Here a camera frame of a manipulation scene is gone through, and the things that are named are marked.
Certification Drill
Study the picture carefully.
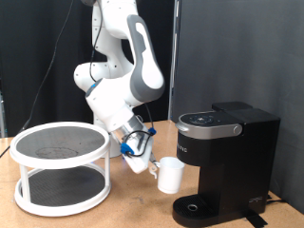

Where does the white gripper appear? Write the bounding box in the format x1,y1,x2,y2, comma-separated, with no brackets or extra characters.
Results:
122,131,162,176

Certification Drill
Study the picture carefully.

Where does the white two-tier turntable rack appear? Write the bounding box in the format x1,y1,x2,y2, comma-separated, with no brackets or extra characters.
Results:
9,121,112,219

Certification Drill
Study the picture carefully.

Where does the black tape strip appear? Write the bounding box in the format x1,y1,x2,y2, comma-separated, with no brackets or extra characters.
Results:
245,213,270,228

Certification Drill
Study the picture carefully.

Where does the white plastic mug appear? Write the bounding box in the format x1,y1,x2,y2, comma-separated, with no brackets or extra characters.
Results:
148,156,186,195

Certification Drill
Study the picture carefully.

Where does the thin black hanging cable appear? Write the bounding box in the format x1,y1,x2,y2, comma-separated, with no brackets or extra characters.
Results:
0,0,75,159

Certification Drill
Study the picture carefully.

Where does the black curtain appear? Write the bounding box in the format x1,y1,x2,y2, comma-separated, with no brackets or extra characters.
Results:
0,0,175,139

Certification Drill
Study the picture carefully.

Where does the black machine power cord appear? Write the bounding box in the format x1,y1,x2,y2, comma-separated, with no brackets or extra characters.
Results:
265,193,288,205

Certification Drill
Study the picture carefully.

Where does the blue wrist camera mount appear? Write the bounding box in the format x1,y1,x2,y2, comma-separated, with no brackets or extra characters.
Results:
120,142,135,157

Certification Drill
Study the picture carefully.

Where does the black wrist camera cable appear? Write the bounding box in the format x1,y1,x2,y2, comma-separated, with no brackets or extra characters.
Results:
89,0,157,159

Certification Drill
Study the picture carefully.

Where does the black Keurig coffee machine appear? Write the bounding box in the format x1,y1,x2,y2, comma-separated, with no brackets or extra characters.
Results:
172,101,281,228

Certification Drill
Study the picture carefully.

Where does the grey metal post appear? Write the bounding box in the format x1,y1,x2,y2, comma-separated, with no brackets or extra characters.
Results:
0,70,8,139

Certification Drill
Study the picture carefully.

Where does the vertical metal partition pole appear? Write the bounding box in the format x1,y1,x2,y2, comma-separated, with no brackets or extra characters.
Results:
167,0,182,122

